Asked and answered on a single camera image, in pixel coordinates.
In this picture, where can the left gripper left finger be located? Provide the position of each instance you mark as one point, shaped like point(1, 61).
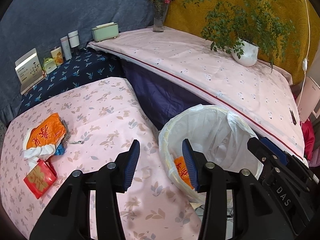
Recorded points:
point(131, 161)

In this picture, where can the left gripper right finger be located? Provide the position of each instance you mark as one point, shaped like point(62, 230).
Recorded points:
point(191, 163)

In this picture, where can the orange plastic bag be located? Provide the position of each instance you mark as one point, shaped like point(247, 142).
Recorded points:
point(50, 131)

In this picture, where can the red gold envelope packet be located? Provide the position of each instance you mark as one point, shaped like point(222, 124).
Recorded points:
point(40, 178)

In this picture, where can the red white paper cup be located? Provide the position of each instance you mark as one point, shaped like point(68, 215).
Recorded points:
point(26, 138)

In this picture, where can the white lined trash bin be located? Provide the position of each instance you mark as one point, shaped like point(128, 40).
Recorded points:
point(220, 134)

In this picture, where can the pink rabbit print tablecloth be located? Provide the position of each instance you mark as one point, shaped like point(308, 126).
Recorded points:
point(103, 118)

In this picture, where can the black clip on bench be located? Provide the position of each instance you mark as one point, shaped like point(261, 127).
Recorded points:
point(293, 117)

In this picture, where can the white heater appliance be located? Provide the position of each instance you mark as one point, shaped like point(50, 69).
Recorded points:
point(308, 100)

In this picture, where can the pale pink bench cover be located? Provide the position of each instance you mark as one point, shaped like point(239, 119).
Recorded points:
point(259, 94)

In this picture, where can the white crumpled tissue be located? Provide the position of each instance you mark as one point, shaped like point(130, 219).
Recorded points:
point(35, 154)

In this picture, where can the navy floral cloth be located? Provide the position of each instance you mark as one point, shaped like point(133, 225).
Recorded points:
point(87, 67)

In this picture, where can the green yellow small carton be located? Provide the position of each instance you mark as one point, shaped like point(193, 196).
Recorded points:
point(49, 65)

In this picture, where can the orange printed tin can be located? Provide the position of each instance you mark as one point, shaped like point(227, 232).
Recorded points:
point(57, 55)

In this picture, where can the mint green tissue box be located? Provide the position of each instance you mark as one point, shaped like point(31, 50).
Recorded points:
point(105, 31)

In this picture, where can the white cap bottle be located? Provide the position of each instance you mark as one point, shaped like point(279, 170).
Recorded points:
point(74, 42)

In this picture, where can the tall white bottle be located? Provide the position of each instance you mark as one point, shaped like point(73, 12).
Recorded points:
point(66, 48)

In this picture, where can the white open book box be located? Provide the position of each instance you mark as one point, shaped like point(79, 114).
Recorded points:
point(28, 70)

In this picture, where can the green plant white pot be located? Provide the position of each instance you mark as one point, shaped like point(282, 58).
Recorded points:
point(230, 24)

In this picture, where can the mustard yellow curtain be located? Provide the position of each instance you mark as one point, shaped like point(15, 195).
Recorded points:
point(191, 19)

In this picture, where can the glass vase pink flowers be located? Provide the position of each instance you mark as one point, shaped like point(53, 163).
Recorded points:
point(160, 8)

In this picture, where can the blue grey backdrop blanket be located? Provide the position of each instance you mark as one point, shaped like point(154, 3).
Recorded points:
point(40, 25)

